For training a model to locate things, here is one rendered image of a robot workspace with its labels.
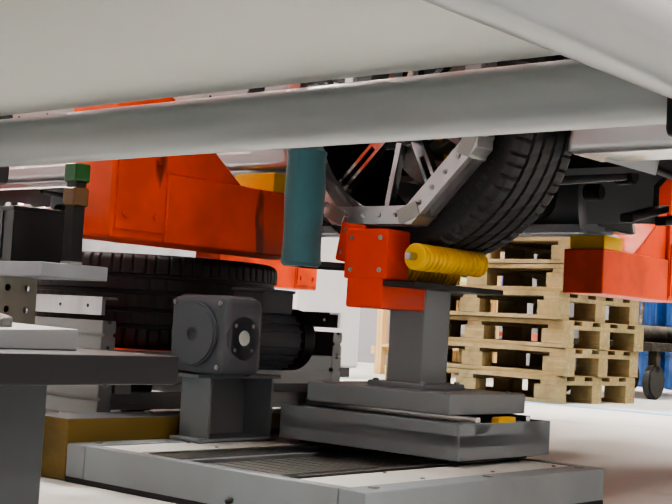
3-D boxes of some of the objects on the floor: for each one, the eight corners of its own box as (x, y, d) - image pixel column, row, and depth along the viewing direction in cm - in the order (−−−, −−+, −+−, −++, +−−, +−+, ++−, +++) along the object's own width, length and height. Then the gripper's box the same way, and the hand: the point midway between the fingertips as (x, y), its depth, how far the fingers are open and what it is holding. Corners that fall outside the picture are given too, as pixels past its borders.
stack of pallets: (645, 404, 733) (652, 248, 738) (563, 405, 669) (571, 234, 674) (469, 387, 821) (476, 248, 826) (381, 387, 757) (389, 236, 762)
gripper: (239, 81, 228) (322, 106, 247) (293, 75, 220) (375, 101, 238) (242, 40, 229) (325, 68, 247) (296, 33, 221) (378, 62, 239)
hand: (338, 81), depth 240 cm, fingers closed
